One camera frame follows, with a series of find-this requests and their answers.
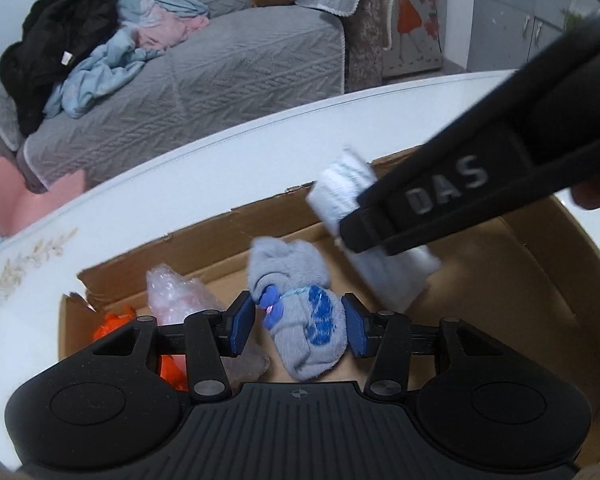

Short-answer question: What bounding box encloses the grey blue sock bundle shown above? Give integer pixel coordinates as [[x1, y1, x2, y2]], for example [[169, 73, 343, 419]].
[[247, 236, 348, 382]]

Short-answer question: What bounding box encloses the grey quilted sofa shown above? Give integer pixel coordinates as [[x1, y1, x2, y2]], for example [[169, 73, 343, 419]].
[[0, 0, 391, 188]]

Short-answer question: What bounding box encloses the brown cardboard tray box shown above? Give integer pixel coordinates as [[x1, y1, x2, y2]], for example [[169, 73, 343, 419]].
[[59, 185, 600, 466]]

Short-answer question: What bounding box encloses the white striped sock bundle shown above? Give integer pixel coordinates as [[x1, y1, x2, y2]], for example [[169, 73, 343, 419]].
[[306, 148, 441, 312]]

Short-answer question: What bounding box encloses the pink plastic chair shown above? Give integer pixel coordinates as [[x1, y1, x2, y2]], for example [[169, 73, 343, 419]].
[[0, 157, 86, 237]]

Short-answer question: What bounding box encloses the grey cabinet with drawers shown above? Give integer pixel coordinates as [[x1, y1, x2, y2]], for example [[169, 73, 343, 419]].
[[467, 0, 600, 72]]

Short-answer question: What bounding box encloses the light blue garment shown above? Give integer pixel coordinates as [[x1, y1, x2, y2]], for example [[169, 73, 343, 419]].
[[44, 0, 210, 119]]

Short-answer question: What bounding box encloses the pink garment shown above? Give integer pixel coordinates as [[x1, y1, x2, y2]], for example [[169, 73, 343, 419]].
[[135, 6, 210, 51]]

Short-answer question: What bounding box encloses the black garment on sofa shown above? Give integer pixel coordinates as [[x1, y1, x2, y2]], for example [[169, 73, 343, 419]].
[[0, 0, 119, 136]]

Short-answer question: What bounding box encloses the orange plastic bundle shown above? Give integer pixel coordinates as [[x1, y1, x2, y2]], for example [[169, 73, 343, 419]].
[[92, 304, 190, 392]]

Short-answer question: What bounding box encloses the clear bubble wrap bundle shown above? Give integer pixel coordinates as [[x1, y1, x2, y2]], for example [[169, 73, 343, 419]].
[[146, 263, 272, 391]]

